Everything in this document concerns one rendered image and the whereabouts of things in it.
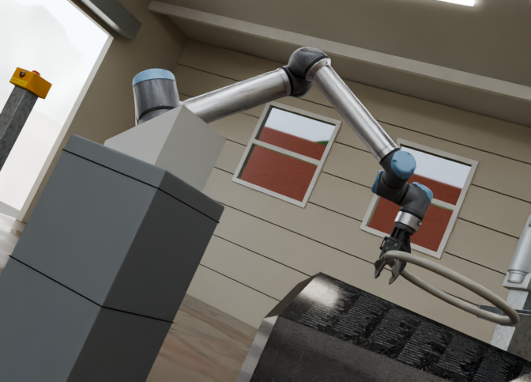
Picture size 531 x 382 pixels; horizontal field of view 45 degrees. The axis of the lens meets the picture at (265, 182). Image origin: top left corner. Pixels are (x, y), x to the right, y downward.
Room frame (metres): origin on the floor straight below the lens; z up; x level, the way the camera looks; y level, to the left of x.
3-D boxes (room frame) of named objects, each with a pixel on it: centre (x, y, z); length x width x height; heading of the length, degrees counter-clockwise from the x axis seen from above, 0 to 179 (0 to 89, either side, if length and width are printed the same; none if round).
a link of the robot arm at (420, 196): (2.34, -0.54, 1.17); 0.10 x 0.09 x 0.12; 86
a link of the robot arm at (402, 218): (2.34, -0.54, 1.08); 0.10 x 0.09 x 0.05; 53
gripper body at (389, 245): (2.33, -0.53, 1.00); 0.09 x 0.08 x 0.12; 143
